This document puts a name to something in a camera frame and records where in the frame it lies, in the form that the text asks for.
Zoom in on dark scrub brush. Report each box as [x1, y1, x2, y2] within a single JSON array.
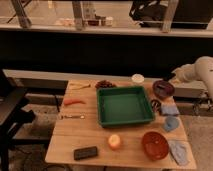
[[157, 85, 166, 90]]

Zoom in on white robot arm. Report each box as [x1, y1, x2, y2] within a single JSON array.
[[173, 56, 213, 100]]

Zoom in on purple bowl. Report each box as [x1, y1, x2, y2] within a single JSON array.
[[152, 80, 175, 100]]

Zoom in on red-orange bowl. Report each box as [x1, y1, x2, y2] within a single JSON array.
[[141, 131, 169, 161]]

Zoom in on dark red grapes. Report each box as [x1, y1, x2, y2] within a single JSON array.
[[95, 80, 116, 89]]

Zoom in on green plastic tray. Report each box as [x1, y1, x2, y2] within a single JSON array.
[[97, 86, 155, 127]]

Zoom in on metal spoon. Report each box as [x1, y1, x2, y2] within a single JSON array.
[[60, 115, 85, 120]]

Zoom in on yellow-red apple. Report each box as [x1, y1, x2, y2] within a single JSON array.
[[108, 134, 121, 150]]

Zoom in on blue folded cloth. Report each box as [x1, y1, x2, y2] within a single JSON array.
[[161, 104, 179, 116]]

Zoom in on black rectangular block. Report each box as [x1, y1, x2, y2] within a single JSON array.
[[74, 146, 98, 160]]

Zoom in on grey-blue rag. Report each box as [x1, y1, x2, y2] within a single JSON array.
[[169, 140, 189, 166]]

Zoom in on black side table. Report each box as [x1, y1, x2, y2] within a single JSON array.
[[0, 69, 35, 171]]

